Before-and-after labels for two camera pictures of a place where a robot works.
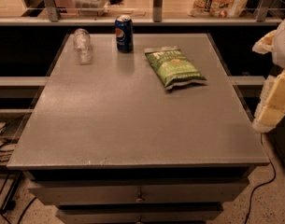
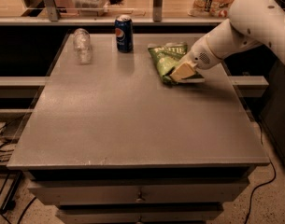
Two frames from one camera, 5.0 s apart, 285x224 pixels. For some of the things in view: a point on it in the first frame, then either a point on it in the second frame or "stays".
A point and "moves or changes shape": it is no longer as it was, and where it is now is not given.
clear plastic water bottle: (81, 46) stays
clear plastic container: (91, 1) stays
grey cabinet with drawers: (106, 143) stays
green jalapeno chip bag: (175, 68) moves or changes shape
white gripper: (283, 49) -> (200, 57)
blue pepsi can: (124, 34) stays
